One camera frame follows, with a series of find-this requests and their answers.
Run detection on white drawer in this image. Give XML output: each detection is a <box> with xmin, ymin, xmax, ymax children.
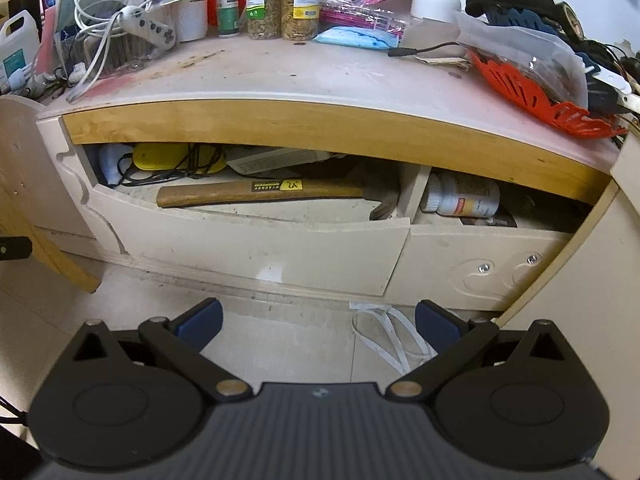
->
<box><xmin>84</xmin><ymin>152</ymin><xmax>410</xmax><ymax>296</ymax></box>
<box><xmin>384</xmin><ymin>165</ymin><xmax>591</xmax><ymax>311</ymax></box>

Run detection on white pill bottle in cabinet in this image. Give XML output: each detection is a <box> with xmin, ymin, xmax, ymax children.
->
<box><xmin>420</xmin><ymin>171</ymin><xmax>500</xmax><ymax>219</ymax></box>

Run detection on yellow oval device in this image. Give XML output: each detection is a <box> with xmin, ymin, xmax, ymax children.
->
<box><xmin>132</xmin><ymin>143</ymin><xmax>227</xmax><ymax>174</ymax></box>

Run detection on white plastic bag in cabinet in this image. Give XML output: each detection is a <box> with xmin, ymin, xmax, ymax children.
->
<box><xmin>99</xmin><ymin>144</ymin><xmax>134</xmax><ymax>186</ymax></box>

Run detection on white vented box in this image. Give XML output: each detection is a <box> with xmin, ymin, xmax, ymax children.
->
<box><xmin>224</xmin><ymin>146</ymin><xmax>332</xmax><ymax>176</ymax></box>

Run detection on orange plastic swatter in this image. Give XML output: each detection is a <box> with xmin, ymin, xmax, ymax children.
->
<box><xmin>469</xmin><ymin>50</ymin><xmax>628</xmax><ymax>140</ymax></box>

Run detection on clear plastic bag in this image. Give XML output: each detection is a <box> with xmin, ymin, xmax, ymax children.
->
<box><xmin>456</xmin><ymin>13</ymin><xmax>588</xmax><ymax>108</ymax></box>

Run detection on blue tissue pack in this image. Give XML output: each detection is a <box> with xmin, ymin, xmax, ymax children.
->
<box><xmin>314</xmin><ymin>26</ymin><xmax>399</xmax><ymax>51</ymax></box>

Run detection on green white spray bottle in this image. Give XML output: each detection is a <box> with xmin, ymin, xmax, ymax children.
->
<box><xmin>216</xmin><ymin>0</ymin><xmax>240</xmax><ymax>37</ymax></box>

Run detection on white power strip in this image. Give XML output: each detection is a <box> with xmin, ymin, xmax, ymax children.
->
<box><xmin>118</xmin><ymin>6</ymin><xmax>176</xmax><ymax>51</ymax></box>

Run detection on pink packaged sticks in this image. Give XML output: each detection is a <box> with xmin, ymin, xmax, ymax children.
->
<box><xmin>320</xmin><ymin>0</ymin><xmax>413</xmax><ymax>37</ymax></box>

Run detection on white lidded jar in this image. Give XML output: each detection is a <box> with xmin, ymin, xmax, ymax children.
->
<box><xmin>410</xmin><ymin>0</ymin><xmax>462</xmax><ymax>24</ymax></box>

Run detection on white strap on floor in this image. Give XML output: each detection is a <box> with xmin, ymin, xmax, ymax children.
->
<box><xmin>349</xmin><ymin>301</ymin><xmax>437</xmax><ymax>376</ymax></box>

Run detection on wooden handle hammer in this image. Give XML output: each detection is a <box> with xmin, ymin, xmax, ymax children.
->
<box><xmin>155</xmin><ymin>174</ymin><xmax>400</xmax><ymax>221</ymax></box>

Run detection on black plug cable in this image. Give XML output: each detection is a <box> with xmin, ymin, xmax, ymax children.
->
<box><xmin>387</xmin><ymin>41</ymin><xmax>471</xmax><ymax>60</ymax></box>

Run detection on white jug with handle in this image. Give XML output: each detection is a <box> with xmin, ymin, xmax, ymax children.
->
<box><xmin>1</xmin><ymin>10</ymin><xmax>40</xmax><ymax>92</ymax></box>

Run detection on white coiled cable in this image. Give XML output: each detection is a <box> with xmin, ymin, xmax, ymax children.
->
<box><xmin>64</xmin><ymin>0</ymin><xmax>151</xmax><ymax>101</ymax></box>

